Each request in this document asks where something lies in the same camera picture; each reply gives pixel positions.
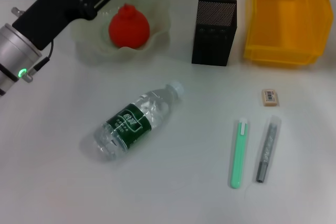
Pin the black mesh pen holder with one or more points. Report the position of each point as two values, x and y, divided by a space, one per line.
214 35

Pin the red orange fruit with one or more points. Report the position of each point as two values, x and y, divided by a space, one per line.
130 27

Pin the clear green label water bottle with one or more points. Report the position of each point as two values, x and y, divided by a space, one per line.
134 124

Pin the yellow plastic storage bin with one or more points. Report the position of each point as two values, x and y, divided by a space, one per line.
286 16

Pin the mint green pen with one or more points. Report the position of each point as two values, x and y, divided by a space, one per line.
239 153

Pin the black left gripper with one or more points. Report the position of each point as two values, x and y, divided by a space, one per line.
52 11

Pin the beige eraser with barcode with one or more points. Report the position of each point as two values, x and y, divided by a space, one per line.
270 98

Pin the grey pen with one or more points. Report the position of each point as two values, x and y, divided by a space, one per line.
268 148

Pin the translucent wavy fruit plate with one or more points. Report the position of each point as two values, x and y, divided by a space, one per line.
160 11

